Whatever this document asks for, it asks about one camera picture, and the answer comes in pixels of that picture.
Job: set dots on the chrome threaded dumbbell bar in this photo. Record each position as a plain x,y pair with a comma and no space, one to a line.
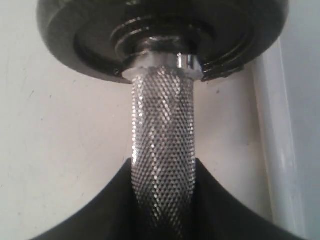
163,163

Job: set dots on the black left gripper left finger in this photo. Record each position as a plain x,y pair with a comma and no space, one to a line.
110,215

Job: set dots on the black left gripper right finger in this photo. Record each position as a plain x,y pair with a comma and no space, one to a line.
218,215

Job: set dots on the black weight plate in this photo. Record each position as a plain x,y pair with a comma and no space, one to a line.
100,38

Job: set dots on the white rectangular plastic tray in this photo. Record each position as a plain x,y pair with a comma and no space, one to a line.
287,87

